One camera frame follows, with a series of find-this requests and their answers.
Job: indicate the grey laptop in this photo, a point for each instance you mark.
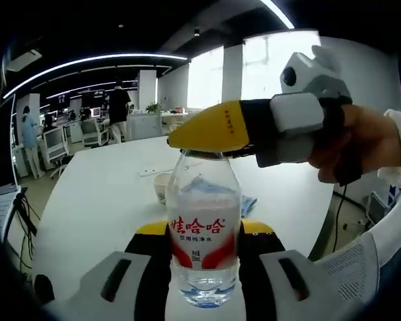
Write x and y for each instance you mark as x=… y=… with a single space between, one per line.
x=1 y=207

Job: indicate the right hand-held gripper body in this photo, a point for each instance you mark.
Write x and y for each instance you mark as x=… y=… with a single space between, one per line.
x=304 y=73

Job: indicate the white table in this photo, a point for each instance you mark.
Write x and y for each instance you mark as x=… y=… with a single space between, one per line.
x=103 y=200

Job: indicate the green potted plant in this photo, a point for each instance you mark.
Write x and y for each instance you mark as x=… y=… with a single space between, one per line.
x=153 y=107

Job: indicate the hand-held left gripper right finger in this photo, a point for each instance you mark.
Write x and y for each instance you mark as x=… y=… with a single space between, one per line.
x=264 y=242

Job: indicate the white partition cabinet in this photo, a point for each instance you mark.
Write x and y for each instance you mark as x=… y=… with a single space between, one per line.
x=143 y=127

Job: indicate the ceiling air conditioner cassette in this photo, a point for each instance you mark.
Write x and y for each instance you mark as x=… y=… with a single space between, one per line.
x=23 y=58

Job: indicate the grey office chair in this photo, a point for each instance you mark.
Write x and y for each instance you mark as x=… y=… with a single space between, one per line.
x=376 y=207

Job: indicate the long ceiling light strip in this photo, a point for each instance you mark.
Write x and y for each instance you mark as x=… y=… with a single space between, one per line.
x=120 y=55

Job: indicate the person's right hand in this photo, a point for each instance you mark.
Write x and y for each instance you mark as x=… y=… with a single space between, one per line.
x=364 y=143

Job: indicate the white office chair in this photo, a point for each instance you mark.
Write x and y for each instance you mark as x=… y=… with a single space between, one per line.
x=55 y=145
x=93 y=133

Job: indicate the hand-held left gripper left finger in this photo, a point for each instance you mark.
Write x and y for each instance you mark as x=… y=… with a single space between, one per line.
x=143 y=244

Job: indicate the dark round object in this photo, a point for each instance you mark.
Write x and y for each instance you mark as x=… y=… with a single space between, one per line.
x=44 y=289

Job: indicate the clear plastic water bottle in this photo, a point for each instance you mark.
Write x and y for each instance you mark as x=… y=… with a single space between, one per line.
x=204 y=207

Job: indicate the white paper cup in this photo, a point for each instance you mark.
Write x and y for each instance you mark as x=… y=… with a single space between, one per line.
x=161 y=189

